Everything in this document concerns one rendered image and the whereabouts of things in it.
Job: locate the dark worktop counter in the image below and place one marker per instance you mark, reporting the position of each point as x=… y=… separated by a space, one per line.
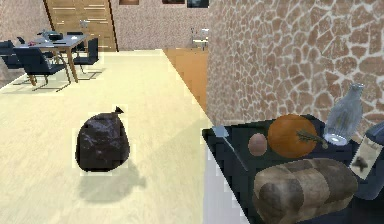
x=233 y=156

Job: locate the framed wall picture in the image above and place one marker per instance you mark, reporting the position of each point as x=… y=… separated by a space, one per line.
x=129 y=1
x=197 y=3
x=173 y=1

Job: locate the black rubbish bag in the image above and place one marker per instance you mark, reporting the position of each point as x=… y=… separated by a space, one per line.
x=101 y=140

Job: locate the brown bread loaf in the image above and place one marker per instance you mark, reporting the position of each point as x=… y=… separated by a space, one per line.
x=300 y=190

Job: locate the dark jar with pale label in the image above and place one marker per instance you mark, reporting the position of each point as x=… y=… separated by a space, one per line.
x=368 y=156

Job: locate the clear glass bottle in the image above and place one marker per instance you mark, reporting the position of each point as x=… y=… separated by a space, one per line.
x=345 y=115

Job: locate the pale side table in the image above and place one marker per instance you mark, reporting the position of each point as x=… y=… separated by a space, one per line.
x=201 y=38

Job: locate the brown egg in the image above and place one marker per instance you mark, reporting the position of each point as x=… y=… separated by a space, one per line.
x=257 y=144

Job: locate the orange pumpkin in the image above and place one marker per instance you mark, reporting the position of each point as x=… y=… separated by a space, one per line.
x=288 y=136

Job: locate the wooden room door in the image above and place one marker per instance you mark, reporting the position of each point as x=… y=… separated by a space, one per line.
x=81 y=21

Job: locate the dark pot on table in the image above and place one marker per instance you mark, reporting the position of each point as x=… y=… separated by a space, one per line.
x=53 y=35

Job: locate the wooden dining table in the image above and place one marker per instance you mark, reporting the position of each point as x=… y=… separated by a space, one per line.
x=63 y=45

